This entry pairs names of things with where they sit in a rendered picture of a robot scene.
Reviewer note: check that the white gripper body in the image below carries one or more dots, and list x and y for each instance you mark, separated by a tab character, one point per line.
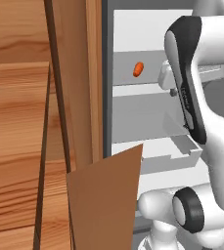
166	76

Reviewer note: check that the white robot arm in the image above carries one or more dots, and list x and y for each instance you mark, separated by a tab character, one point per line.
219	153

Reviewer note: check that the orange carrot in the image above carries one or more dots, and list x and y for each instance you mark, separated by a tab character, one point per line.
138	69

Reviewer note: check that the white fridge drawer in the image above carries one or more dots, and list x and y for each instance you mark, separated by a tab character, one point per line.
178	154

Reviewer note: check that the wooden cabinet housing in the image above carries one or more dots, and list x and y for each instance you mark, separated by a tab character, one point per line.
79	81

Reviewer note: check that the brown flat panel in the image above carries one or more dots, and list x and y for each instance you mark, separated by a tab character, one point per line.
103	201

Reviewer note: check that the wooden door panel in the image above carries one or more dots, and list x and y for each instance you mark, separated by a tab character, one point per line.
15	146

